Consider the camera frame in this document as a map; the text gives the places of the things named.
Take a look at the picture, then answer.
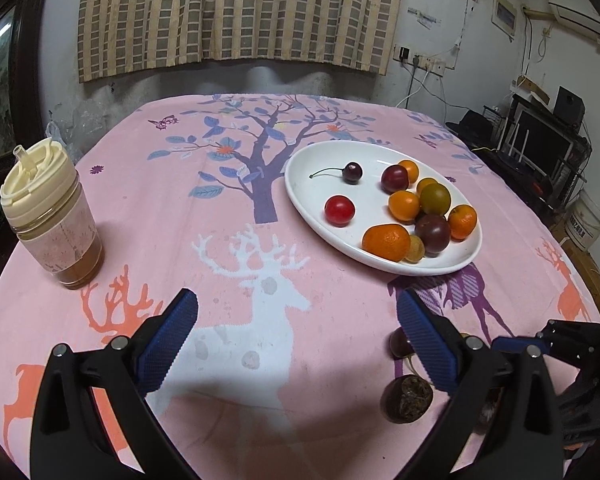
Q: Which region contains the dark water chestnut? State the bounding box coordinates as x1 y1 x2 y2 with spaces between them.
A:
380 374 434 424

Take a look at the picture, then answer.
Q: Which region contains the small yellow green fruit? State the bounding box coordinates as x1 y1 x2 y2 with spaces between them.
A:
404 234 426 264

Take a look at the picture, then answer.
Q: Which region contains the dark purple round plum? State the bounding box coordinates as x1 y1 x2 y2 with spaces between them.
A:
415 214 451 257

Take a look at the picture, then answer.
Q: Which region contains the orange round tomato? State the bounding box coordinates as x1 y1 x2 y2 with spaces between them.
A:
388 190 420 223

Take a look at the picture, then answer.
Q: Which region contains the green orange round fruit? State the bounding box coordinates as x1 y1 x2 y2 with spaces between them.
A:
419 183 452 216

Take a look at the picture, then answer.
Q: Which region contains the red cherry tomato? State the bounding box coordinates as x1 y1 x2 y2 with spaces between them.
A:
324 195 355 228

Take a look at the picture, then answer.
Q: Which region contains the dark purple small plum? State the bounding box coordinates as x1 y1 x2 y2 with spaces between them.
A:
380 164 410 194

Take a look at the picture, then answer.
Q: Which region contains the small orange tomato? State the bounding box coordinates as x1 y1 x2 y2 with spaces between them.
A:
399 159 419 186

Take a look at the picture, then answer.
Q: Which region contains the dark cherry with stem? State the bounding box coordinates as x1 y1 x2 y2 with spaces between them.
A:
309 162 363 185

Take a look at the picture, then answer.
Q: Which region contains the orange yellow round fruit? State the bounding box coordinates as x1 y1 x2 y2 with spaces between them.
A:
416 178 437 194

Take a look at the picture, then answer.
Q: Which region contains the cream lidded drink cup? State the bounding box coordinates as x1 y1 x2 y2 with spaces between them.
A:
0 139 104 289

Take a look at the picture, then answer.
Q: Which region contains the white plastic bucket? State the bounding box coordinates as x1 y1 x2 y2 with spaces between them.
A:
565 188 600 252

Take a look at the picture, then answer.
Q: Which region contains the white oval plate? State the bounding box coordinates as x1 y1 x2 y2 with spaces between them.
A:
285 141 482 276

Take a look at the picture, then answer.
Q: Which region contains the black shelf with electronics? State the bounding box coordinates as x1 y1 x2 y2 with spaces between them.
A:
446 87 592 212

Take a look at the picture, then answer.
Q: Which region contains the beige checked curtain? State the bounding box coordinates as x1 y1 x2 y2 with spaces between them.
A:
76 0 401 82

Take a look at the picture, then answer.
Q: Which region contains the white air conditioner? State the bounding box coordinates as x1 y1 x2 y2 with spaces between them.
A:
547 0 600 45

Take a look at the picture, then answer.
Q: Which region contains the wall power strip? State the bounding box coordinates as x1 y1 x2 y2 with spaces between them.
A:
392 44 446 77

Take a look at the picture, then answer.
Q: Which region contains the white wall panel box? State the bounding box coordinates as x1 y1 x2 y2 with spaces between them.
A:
491 0 517 40

